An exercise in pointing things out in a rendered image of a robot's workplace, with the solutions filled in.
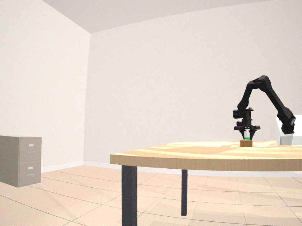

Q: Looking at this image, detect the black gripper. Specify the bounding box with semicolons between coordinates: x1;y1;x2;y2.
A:
234;117;261;140

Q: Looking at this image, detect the orange square block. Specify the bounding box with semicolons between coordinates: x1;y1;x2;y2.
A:
240;140;253;147

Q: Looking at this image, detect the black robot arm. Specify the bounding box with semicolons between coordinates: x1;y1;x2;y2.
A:
233;75;296;134

